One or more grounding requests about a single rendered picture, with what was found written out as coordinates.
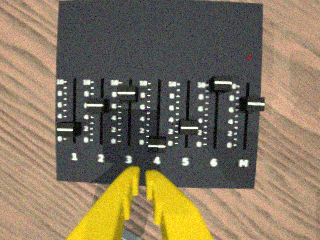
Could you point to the black lighting desk panel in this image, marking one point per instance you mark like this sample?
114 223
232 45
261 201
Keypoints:
176 60

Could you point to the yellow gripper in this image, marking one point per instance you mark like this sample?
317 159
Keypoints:
177 216

